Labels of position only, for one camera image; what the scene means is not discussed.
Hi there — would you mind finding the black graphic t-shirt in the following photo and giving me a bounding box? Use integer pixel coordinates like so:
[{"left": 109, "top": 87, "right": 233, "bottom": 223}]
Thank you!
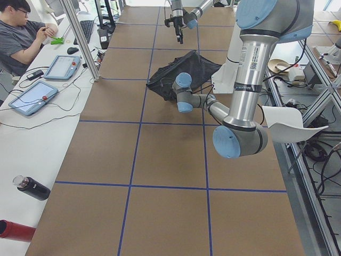
[{"left": 146, "top": 50, "right": 221, "bottom": 101}]

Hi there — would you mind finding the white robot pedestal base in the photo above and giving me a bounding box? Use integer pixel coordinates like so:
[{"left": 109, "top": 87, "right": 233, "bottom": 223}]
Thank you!
[{"left": 211, "top": 23, "right": 242, "bottom": 94}]

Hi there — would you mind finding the red water bottle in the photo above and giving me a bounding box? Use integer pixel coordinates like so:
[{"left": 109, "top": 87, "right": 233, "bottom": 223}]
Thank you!
[{"left": 1, "top": 220, "right": 36, "bottom": 242}]

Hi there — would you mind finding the black computer mouse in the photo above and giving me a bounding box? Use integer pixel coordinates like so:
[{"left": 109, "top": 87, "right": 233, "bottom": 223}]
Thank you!
[{"left": 67, "top": 47, "right": 79, "bottom": 55}]

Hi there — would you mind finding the aluminium frame post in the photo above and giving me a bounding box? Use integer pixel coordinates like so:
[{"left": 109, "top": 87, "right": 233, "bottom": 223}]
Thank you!
[{"left": 61, "top": 0, "right": 100, "bottom": 82}]

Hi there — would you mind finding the teach pendant tablet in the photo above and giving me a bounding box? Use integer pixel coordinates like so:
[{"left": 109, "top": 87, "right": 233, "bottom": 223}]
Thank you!
[
  {"left": 8, "top": 82, "right": 59, "bottom": 116},
  {"left": 43, "top": 55, "right": 80, "bottom": 81}
]

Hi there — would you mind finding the lower teach pendant tablet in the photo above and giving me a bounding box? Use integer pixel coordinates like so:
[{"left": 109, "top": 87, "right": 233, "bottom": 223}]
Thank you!
[{"left": 8, "top": 82, "right": 59, "bottom": 116}]

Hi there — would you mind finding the upper teach pendant tablet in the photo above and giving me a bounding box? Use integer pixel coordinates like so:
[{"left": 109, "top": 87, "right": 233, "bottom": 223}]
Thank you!
[{"left": 43, "top": 55, "right": 80, "bottom": 81}]

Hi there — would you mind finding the black table cable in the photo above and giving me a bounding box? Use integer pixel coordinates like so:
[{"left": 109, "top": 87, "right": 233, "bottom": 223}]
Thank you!
[{"left": 0, "top": 79, "right": 82, "bottom": 131}]

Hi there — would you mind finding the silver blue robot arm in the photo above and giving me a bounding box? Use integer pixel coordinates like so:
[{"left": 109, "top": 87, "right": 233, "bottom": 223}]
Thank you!
[
  {"left": 164, "top": 0, "right": 215, "bottom": 44},
  {"left": 172, "top": 1, "right": 314, "bottom": 158}
]

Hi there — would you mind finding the seated man grey shirt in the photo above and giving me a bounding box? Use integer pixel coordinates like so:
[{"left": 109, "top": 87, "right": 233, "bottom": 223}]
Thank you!
[{"left": 1, "top": 1, "right": 58, "bottom": 76}]

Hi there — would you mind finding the black keyboard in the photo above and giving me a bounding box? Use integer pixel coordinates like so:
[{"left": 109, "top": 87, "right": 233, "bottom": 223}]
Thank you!
[{"left": 79, "top": 20, "right": 94, "bottom": 43}]

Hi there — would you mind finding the black water bottle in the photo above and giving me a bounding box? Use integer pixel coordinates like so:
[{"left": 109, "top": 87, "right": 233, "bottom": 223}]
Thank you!
[{"left": 13, "top": 175, "right": 51, "bottom": 201}]

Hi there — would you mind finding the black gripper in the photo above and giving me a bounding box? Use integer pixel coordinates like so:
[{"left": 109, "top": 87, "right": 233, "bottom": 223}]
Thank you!
[{"left": 164, "top": 16, "right": 184, "bottom": 44}]

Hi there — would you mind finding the white plastic chair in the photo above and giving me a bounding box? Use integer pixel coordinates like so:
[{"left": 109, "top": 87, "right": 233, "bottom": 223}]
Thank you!
[{"left": 262, "top": 106, "right": 329, "bottom": 143}]

